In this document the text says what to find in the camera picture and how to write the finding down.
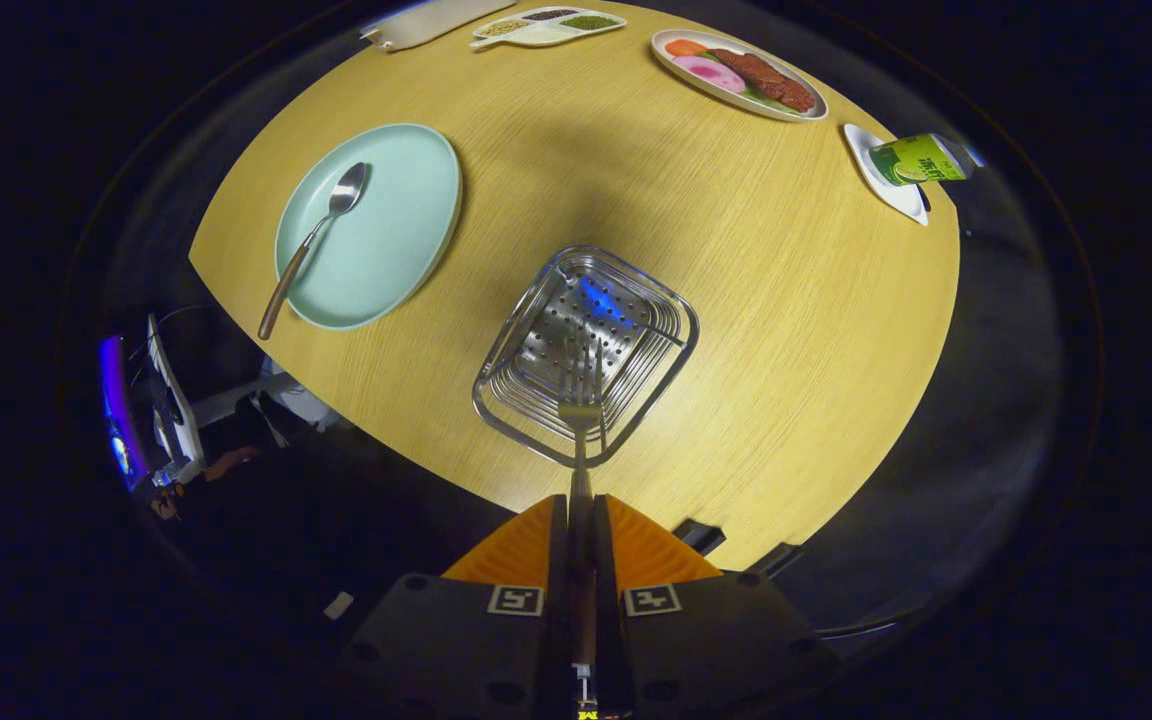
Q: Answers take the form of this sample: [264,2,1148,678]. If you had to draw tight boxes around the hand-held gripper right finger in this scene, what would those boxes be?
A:
[591,493,842,720]

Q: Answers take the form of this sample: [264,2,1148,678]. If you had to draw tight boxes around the green label drink bottle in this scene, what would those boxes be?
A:
[869,133,982,188]

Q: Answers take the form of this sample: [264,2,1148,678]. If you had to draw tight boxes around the metal wire basket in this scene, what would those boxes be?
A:
[472,245,700,469]

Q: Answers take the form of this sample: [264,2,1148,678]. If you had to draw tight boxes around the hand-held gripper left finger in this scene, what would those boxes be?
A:
[341,493,577,720]

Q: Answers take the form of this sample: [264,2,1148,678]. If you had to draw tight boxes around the white divided seasoning dish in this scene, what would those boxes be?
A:
[469,5,627,49]

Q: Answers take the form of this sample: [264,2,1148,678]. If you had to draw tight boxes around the white stand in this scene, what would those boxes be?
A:
[144,313,207,481]

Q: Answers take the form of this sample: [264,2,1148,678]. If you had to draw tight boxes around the pale green plate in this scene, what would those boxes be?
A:
[274,123,464,331]

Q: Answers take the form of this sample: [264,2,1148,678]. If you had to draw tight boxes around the white square coaster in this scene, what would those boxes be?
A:
[843,123,932,227]

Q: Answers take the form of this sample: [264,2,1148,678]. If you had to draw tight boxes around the white plate with food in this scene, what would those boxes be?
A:
[651,28,829,123]

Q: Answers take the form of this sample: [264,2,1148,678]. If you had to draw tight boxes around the pink round food slice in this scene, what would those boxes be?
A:
[673,55,747,95]

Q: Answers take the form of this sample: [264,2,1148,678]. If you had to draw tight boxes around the fork with wooden handle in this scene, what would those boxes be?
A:
[556,340,605,701]

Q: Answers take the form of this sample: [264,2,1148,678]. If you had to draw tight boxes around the spoon with wooden handle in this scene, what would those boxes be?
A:
[257,161,372,341]

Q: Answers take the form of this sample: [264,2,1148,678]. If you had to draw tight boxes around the brown meat slices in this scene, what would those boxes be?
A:
[706,48,817,113]

